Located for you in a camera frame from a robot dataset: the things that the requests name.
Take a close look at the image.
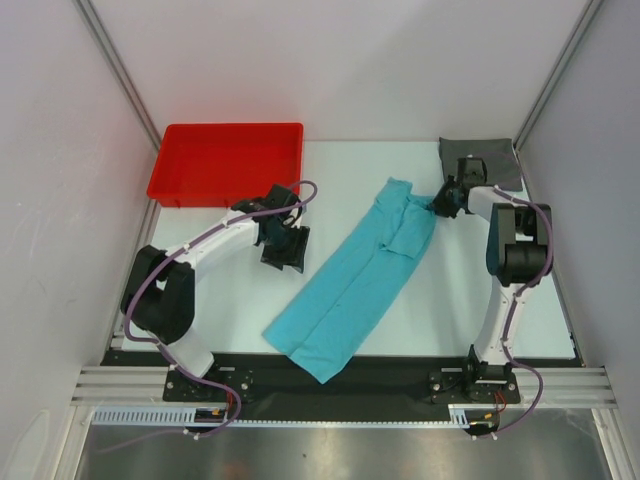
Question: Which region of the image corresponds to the white slotted cable duct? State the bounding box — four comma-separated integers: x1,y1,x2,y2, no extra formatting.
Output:
91,405,496,429

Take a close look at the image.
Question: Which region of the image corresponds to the aluminium corner post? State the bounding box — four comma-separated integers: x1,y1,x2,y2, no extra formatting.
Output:
72,0,161,152
513,0,605,153

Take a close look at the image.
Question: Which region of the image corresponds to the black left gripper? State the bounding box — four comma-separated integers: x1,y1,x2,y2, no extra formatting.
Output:
261,221,309,273

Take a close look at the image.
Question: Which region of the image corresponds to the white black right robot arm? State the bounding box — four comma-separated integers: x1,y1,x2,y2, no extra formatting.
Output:
429,156,554,405

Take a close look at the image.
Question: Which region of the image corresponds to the red plastic tray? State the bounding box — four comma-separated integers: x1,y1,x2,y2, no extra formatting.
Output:
147,122,304,208

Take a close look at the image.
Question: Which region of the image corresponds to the right aluminium corner post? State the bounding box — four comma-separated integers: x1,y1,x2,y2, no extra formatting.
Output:
513,0,605,153

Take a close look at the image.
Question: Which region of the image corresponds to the left aluminium corner post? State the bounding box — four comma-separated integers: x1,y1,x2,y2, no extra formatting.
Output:
72,0,161,152

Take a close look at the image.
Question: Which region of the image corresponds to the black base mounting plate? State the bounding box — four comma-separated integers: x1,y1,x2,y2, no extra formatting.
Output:
99,351,586,424

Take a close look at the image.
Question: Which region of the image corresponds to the aluminium front frame rail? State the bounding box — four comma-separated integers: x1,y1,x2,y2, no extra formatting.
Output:
71,367,617,409

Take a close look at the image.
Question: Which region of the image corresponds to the light blue t-shirt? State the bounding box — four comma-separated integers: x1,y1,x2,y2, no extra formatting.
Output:
263,178,436,384

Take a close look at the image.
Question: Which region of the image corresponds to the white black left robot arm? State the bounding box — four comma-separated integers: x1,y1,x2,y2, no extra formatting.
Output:
120,180,318,400

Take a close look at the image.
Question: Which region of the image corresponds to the folded grey t-shirt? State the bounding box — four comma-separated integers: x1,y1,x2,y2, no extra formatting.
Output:
438,137,523,192

